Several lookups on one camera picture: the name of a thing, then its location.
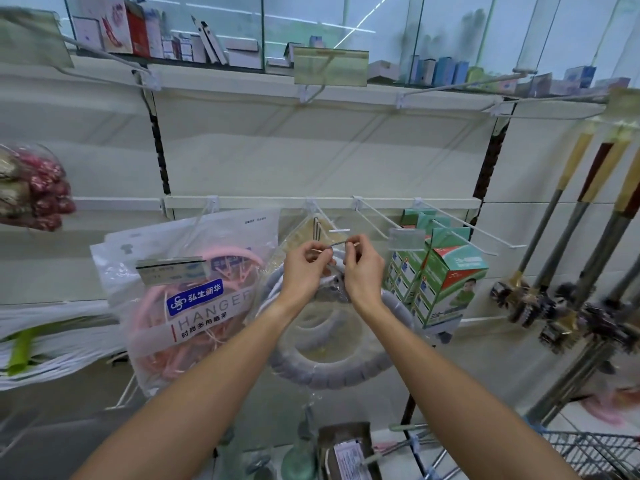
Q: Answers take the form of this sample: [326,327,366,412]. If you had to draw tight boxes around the person's right hand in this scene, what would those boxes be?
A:
[342,235,387,310]

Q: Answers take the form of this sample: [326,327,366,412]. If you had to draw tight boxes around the pink plastic item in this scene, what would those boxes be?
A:
[580,386,640,426]

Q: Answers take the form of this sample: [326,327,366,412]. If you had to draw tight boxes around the person's left forearm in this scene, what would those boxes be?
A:
[70,297,303,480]

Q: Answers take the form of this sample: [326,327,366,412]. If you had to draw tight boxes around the bag of pink scrub balls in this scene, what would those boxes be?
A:
[0,142,78,233]

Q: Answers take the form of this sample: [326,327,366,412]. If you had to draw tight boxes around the pink clip hanger in bag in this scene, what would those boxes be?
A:
[90,209,282,398]

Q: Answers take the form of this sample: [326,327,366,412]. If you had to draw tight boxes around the clear price tag holder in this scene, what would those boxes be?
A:
[388,228,427,252]
[0,7,76,71]
[135,256,212,289]
[293,46,371,88]

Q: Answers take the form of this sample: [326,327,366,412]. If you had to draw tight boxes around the black slotted shelf upright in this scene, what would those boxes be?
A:
[141,86,172,196]
[471,119,510,201]

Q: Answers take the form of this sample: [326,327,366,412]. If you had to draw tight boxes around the red white box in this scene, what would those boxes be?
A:
[99,0,152,58]

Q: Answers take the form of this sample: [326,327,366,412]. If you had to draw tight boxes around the brown packet with white label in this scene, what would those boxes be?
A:
[317,421,387,480]

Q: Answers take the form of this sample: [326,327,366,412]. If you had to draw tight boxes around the row of assorted white boxes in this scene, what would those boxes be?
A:
[70,0,265,71]

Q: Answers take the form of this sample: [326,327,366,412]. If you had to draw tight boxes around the white plastic bags with green item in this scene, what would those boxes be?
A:
[0,299,132,392]

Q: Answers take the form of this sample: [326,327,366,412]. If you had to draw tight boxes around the clear bag of grey hose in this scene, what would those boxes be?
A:
[256,213,422,391]

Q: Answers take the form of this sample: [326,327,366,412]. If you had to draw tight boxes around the wire shopping cart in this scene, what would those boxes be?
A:
[525,419,640,480]

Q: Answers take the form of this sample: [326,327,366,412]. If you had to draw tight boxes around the person's left hand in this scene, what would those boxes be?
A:
[279,239,337,309]

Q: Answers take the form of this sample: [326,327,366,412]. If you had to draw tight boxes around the white wire peg hook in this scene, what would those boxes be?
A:
[413,197,528,257]
[396,69,540,109]
[10,15,162,91]
[305,198,352,233]
[351,195,392,241]

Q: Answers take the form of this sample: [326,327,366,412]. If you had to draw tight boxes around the green white carton box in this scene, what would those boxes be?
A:
[414,228,491,331]
[383,209,426,308]
[400,213,473,250]

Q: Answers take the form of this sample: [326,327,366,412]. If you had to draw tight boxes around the row of blue green boxes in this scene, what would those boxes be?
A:
[366,55,632,98]

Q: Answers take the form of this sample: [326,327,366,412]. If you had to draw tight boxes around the person's right forearm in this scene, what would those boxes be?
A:
[354,297,583,480]

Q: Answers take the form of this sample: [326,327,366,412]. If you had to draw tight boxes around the pale green bottle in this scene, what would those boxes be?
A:
[280,405,322,480]

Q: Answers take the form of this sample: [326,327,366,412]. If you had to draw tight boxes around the white shelf rail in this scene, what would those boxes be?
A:
[74,194,484,221]

